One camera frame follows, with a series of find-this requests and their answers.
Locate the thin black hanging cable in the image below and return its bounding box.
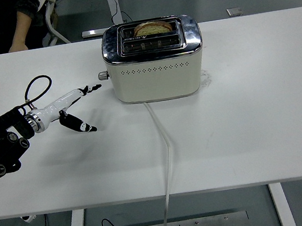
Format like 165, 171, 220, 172
107, 0, 132, 26

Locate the brown bread slice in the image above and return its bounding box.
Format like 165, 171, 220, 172
132, 18, 173, 38

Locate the white flat power cord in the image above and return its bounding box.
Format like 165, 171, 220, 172
139, 98, 183, 226

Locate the white chair frame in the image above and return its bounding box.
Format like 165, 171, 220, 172
36, 0, 72, 48

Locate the small white black device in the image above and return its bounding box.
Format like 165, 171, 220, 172
20, 214, 38, 224

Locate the cream and chrome toaster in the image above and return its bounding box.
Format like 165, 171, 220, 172
97, 11, 211, 109

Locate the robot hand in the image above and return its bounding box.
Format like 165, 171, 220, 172
33, 83, 109, 141

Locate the grey floor socket plate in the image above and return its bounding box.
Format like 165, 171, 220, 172
226, 6, 244, 19

